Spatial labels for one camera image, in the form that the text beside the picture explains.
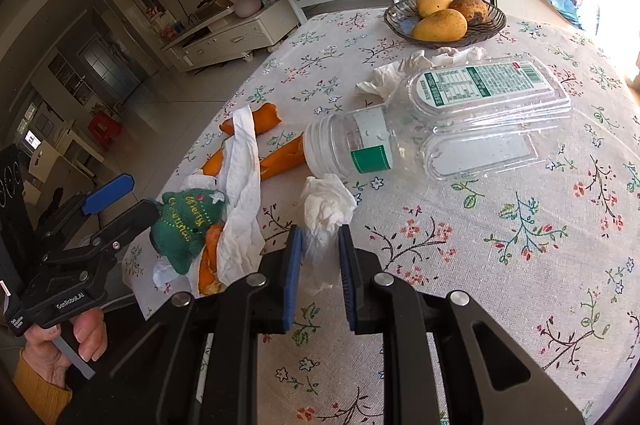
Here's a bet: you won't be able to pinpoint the person's left forearm yellow sleeve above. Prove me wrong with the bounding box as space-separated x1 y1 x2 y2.
12 350 73 425

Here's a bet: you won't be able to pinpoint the clear plastic bottle green label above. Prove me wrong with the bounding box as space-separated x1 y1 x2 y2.
304 107 401 178

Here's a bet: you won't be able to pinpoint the bread rolls on plate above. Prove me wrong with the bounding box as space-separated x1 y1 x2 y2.
411 9 468 42

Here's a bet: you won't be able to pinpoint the brown spotted mango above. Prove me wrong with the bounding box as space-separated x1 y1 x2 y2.
448 0 488 26

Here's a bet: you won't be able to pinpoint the white tissue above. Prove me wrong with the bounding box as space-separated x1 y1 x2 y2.
299 174 358 296
432 46 488 66
355 60 418 102

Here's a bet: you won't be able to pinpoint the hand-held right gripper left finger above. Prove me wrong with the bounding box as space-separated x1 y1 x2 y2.
57 225 306 425

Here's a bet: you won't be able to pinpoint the yellow mango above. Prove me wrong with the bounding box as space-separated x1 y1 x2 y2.
416 0 453 18

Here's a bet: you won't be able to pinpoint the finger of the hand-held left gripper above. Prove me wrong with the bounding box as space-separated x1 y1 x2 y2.
42 200 162 267
37 174 135 241

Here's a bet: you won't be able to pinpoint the floral tablecloth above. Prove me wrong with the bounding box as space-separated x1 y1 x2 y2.
122 7 640 425

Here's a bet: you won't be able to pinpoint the red plastic stool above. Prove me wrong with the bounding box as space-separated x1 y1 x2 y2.
87 112 123 148

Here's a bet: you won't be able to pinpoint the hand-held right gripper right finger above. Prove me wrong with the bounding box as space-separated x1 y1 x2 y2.
337 225 586 425

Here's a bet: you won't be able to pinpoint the person's left hand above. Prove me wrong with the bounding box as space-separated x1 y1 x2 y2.
22 307 108 388

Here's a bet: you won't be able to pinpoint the glass fruit bowl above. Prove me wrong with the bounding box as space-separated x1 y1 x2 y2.
384 0 507 50

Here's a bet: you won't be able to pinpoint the white television cabinet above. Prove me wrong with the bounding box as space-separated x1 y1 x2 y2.
160 0 301 73

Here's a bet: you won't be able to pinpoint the green felt christmas tree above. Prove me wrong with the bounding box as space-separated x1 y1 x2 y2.
151 187 228 276

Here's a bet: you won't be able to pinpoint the orange peel piece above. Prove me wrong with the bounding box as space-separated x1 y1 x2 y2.
201 144 236 176
259 132 307 180
197 225 226 297

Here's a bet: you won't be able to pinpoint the orange carrot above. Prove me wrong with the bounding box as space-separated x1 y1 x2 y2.
219 103 282 138

